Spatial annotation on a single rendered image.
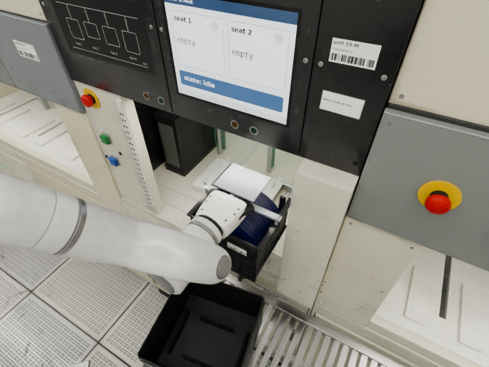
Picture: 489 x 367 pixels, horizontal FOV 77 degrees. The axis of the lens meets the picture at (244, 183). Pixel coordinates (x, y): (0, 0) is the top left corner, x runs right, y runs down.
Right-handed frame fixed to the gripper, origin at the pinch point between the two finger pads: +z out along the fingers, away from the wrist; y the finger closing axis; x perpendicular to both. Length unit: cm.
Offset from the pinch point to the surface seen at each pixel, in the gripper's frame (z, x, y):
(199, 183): 23, -35, -35
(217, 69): 1.4, 30.2, -6.6
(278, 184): 39, -35, -5
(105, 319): -27, -126, -77
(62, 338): -46, -126, -89
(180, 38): 1.4, 34.7, -15.5
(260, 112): 1.5, 23.3, 3.8
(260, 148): 62, -38, -25
